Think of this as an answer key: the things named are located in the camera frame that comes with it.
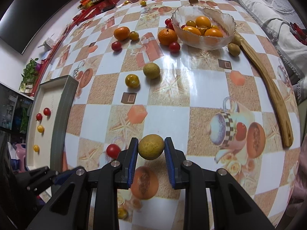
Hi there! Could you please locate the yellow tomato tray front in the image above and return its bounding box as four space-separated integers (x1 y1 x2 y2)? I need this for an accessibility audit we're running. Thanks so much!
33 145 40 153

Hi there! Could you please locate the red cherry tomato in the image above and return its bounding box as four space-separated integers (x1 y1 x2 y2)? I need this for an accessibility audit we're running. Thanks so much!
169 42 181 53
111 41 122 51
106 144 121 159

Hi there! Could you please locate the red stemmed tomato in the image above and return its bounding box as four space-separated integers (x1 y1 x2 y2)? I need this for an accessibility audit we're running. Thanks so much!
36 113 43 122

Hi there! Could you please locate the tan longan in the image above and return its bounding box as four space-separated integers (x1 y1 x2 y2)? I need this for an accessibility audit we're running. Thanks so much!
138 134 164 160
143 62 160 80

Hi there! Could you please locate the pink plastic stool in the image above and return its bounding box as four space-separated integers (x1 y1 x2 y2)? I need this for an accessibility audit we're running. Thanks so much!
15 143 26 172

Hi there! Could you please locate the pink cloth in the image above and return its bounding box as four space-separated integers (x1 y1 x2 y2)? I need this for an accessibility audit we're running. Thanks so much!
286 136 307 217

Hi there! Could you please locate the white shallow tray box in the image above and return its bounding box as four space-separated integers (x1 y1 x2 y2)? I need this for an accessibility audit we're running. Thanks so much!
26 75 78 171

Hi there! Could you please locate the green potted plant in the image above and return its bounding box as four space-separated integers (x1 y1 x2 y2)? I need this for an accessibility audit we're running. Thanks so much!
19 58 39 94

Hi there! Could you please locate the long wooden back scratcher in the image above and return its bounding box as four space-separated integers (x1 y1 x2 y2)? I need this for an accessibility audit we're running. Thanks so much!
235 32 294 149

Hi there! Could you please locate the longan beside bowl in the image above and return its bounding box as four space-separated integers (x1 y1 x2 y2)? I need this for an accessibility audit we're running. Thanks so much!
227 43 241 57

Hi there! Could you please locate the orange in bowl front right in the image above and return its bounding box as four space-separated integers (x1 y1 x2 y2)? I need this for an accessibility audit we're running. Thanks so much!
204 28 223 37

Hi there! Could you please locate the far left orange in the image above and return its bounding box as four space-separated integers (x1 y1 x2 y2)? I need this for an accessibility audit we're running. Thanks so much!
113 26 130 41

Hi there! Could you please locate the glass fruit bowl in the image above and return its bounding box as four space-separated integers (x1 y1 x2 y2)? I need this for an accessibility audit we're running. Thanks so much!
171 5 237 50

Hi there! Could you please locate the dark yellow tomato by orange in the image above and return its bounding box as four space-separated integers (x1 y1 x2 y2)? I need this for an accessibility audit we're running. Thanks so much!
129 31 139 41

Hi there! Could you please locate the large orange near bowl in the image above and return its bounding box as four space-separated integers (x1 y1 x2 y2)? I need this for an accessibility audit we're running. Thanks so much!
158 29 178 46

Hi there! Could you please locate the black television screen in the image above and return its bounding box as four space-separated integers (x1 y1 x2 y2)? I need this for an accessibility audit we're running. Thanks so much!
1 0 71 55

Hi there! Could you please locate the red tomato behind bowl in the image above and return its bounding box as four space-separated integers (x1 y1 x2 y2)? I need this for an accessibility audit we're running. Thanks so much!
165 18 174 30

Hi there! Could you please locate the grey white blanket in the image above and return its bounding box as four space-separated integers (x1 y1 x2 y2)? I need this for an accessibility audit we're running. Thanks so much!
231 0 306 104

